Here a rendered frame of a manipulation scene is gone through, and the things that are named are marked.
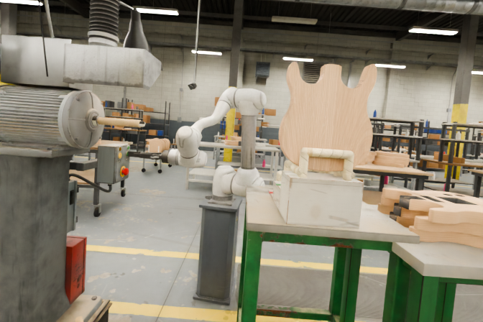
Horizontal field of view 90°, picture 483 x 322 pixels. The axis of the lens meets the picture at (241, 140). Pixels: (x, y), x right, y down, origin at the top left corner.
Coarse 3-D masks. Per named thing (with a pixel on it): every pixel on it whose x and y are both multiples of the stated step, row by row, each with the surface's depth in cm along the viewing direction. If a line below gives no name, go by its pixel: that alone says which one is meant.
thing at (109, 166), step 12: (108, 144) 131; (120, 144) 136; (108, 156) 126; (108, 168) 126; (120, 168) 131; (84, 180) 126; (96, 180) 127; (108, 180) 126; (120, 180) 133; (108, 192) 131
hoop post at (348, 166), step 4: (352, 156) 88; (344, 160) 89; (348, 160) 88; (352, 160) 88; (344, 164) 89; (348, 164) 88; (352, 164) 88; (344, 168) 89; (348, 168) 88; (352, 168) 88; (344, 172) 89; (348, 172) 88; (344, 176) 89; (348, 176) 88; (348, 180) 88
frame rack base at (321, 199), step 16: (288, 176) 89; (320, 176) 93; (336, 176) 96; (288, 192) 87; (304, 192) 87; (320, 192) 87; (336, 192) 87; (352, 192) 87; (288, 208) 87; (304, 208) 87; (320, 208) 87; (336, 208) 87; (352, 208) 88; (304, 224) 87; (320, 224) 88; (336, 224) 88; (352, 224) 88
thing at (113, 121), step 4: (100, 120) 104; (104, 120) 104; (108, 120) 104; (112, 120) 104; (116, 120) 104; (120, 120) 104; (124, 120) 104; (128, 120) 105; (132, 120) 105; (136, 120) 105; (140, 120) 106; (104, 124) 105; (108, 124) 105; (112, 124) 105; (116, 124) 105; (120, 124) 105; (124, 124) 104; (128, 124) 104; (132, 124) 104; (136, 124) 104
